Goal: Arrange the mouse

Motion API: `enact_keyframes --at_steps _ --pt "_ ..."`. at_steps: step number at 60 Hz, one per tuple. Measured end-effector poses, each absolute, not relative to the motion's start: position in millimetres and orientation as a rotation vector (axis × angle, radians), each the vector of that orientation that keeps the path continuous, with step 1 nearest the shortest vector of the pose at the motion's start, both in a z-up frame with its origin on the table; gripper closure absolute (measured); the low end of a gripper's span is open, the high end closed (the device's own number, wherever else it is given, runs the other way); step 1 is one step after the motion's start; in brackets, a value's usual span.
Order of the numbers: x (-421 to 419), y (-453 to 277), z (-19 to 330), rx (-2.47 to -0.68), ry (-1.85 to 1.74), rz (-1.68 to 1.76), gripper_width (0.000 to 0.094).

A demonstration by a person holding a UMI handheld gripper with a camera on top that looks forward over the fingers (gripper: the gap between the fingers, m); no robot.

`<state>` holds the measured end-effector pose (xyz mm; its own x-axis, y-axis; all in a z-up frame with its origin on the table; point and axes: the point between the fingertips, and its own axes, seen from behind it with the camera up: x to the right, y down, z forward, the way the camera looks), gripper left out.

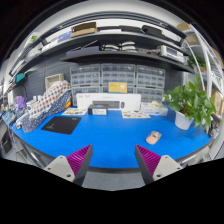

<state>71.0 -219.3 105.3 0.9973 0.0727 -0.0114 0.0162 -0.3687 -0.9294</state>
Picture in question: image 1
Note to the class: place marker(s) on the grey electronic instrument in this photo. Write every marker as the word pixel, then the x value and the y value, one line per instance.
pixel 168 52

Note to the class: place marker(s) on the black mouse pad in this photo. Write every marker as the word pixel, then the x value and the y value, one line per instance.
pixel 62 125

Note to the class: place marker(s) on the right drawer organizer cabinet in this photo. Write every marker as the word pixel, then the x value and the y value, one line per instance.
pixel 150 82

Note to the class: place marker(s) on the green potted plant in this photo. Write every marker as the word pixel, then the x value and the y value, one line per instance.
pixel 191 101

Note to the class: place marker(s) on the left drawer organizer cabinet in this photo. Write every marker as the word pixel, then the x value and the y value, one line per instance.
pixel 85 79

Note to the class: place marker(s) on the white wire basket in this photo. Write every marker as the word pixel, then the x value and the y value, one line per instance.
pixel 50 80

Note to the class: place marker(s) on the clear plastic container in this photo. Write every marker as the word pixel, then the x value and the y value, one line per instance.
pixel 153 109

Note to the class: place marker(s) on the purple object on left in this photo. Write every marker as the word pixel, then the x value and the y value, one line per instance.
pixel 20 103

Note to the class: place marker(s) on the pink computer mouse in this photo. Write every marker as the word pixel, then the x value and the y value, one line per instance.
pixel 153 137

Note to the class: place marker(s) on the middle drawer organizer cabinet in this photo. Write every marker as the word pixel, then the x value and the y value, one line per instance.
pixel 117 73

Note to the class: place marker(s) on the drawer organizer cabinet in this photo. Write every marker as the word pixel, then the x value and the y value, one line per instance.
pixel 150 82
pixel 85 79
pixel 117 73

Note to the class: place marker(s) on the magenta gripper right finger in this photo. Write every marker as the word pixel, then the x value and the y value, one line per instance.
pixel 154 167

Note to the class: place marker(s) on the white keyboard box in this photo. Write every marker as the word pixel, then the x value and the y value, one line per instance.
pixel 113 101

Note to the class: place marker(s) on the yellow label card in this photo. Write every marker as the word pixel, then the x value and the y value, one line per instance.
pixel 117 87

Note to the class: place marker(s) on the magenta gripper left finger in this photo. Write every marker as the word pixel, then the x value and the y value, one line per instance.
pixel 74 167

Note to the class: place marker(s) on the patterned fabric bag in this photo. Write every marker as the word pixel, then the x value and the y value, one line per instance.
pixel 51 102

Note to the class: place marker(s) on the colourful picture card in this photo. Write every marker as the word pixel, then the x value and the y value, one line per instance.
pixel 133 115
pixel 75 111

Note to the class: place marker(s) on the colourful picture card right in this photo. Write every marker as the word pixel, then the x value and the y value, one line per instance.
pixel 133 115

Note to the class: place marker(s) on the small black white box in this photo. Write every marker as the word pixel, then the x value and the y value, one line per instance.
pixel 97 109

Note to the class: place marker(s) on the dark wall shelf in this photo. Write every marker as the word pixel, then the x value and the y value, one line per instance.
pixel 96 55

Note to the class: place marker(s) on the white plant pot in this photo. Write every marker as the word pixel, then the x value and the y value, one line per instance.
pixel 182 122

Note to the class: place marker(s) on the colourful picture card left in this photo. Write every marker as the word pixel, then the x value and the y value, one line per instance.
pixel 75 111

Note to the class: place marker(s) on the cardboard box on shelf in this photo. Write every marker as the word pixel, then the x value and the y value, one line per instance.
pixel 82 29

